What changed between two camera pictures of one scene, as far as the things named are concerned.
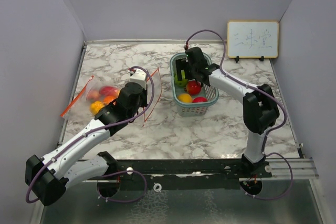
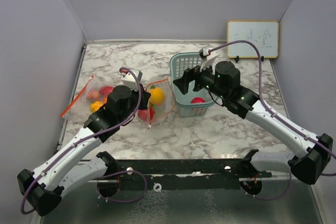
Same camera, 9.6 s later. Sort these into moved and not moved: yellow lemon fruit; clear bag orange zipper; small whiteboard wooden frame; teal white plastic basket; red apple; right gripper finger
Moved: yellow lemon fruit; right gripper finger; teal white plastic basket
Not moved: small whiteboard wooden frame; red apple; clear bag orange zipper
